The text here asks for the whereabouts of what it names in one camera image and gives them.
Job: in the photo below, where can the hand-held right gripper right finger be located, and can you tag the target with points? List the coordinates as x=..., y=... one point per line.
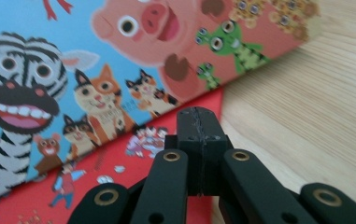
x=213, y=137

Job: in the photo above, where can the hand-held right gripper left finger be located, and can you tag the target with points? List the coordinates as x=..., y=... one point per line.
x=192, y=130

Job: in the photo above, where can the red picture book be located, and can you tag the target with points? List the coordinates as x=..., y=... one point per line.
x=113, y=165

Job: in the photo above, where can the cartoon animals picture book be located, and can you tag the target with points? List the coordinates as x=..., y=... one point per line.
x=104, y=46

